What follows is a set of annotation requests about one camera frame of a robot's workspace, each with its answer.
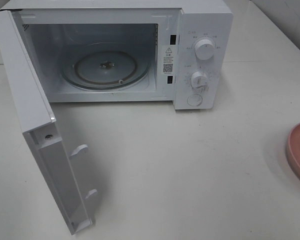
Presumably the upper white power knob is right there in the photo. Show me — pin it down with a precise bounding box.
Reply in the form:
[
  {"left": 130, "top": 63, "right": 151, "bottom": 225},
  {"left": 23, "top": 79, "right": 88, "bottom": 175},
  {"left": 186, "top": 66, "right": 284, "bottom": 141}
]
[{"left": 194, "top": 37, "right": 216, "bottom": 61}]

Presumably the round white door button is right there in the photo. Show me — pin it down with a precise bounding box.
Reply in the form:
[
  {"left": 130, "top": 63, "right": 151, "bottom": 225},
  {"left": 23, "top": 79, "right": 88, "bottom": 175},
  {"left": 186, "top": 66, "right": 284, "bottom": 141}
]
[{"left": 187, "top": 94, "right": 203, "bottom": 107}]

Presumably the white timer knob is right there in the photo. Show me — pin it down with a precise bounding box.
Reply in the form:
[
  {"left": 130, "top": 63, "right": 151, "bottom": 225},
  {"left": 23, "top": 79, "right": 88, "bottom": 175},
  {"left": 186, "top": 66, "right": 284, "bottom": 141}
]
[{"left": 190, "top": 71, "right": 210, "bottom": 90}]

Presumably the white microwave oven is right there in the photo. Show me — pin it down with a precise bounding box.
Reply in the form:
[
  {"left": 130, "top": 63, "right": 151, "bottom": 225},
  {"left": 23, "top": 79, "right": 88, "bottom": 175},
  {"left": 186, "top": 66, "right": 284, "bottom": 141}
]
[{"left": 0, "top": 0, "right": 233, "bottom": 110}]

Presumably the white warning label sticker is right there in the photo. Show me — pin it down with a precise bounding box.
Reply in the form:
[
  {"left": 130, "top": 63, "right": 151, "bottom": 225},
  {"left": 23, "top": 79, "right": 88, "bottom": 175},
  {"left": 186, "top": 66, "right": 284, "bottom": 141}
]
[{"left": 160, "top": 45, "right": 177, "bottom": 75}]

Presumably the white microwave door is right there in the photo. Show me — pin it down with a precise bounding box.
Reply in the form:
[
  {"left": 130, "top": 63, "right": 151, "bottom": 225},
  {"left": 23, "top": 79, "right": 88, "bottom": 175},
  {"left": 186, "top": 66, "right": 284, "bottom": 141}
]
[{"left": 0, "top": 10, "right": 97, "bottom": 235}]

